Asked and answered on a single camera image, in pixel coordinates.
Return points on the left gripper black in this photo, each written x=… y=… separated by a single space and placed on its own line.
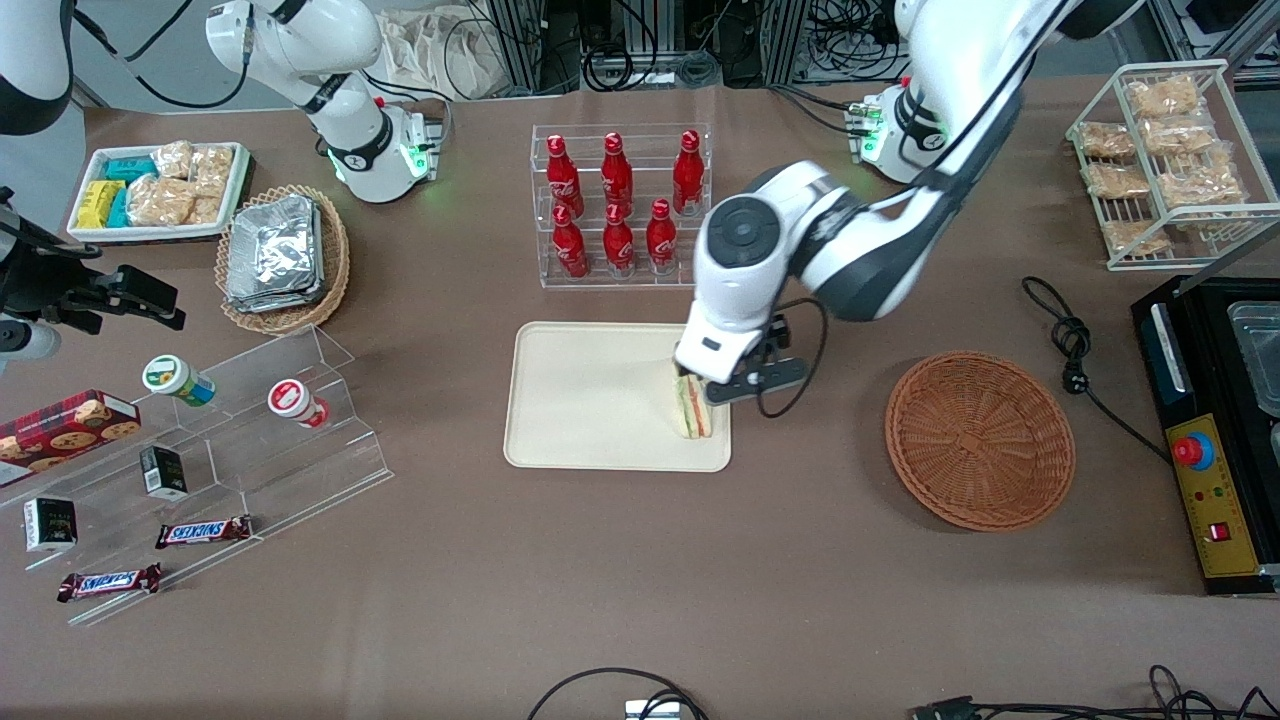
x=780 y=332

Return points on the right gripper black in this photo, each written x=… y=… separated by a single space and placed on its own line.
x=48 y=281

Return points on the triangle sandwich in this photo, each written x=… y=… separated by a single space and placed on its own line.
x=694 y=412

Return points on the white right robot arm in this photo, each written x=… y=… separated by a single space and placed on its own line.
x=345 y=140

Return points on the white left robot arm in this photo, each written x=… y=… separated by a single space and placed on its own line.
x=740 y=260

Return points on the foil wrapped sandwich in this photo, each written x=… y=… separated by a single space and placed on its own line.
x=270 y=298
x=272 y=245

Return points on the cream plastic tray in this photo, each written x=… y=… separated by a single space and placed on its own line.
x=590 y=400

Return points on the light wicker basket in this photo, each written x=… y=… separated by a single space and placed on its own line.
x=335 y=260

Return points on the brown round wicker basket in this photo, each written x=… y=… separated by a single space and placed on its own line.
x=980 y=440

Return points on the white rectangular plastic bin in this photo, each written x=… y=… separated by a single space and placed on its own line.
x=90 y=232

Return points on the green cup sunflower lid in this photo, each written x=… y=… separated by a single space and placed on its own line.
x=168 y=375

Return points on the teal snack pack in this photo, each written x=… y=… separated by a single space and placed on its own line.
x=119 y=208
x=130 y=168

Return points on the yellow snack pack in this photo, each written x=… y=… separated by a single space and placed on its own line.
x=100 y=203

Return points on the bagged rice cracker snack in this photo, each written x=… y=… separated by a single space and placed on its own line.
x=212 y=172
x=160 y=202
x=172 y=160

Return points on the red tartan cookie box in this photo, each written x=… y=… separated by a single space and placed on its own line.
x=65 y=430

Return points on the clear acrylic bottle rack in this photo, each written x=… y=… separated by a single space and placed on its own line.
x=640 y=280

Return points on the red Coca-Cola bottle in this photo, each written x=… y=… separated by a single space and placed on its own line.
x=570 y=248
x=563 y=178
x=617 y=175
x=687 y=172
x=618 y=243
x=661 y=240

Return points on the dark green drink carton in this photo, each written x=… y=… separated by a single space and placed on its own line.
x=163 y=472
x=50 y=525

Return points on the strawberry yogurt cup red lid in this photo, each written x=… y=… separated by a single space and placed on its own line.
x=290 y=398

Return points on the clear acrylic stepped shelf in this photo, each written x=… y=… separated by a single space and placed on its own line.
x=260 y=480

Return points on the Snickers chocolate bar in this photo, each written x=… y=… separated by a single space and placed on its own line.
x=108 y=582
x=203 y=532

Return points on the bagged fried snack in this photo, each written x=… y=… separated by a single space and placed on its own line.
x=1116 y=180
x=1200 y=185
x=1107 y=140
x=1180 y=135
x=1163 y=97
x=1135 y=237

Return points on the small grey device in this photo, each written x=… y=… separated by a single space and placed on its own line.
x=652 y=711

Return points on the black appliance yellow control panel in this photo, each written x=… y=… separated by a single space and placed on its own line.
x=1160 y=340

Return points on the beige cloth bag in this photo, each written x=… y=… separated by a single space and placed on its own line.
x=440 y=50

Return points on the red emergency stop button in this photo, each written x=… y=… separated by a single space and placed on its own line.
x=1189 y=451

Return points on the clear plastic container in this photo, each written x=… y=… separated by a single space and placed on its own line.
x=1258 y=355

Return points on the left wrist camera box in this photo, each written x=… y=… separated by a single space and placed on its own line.
x=760 y=380

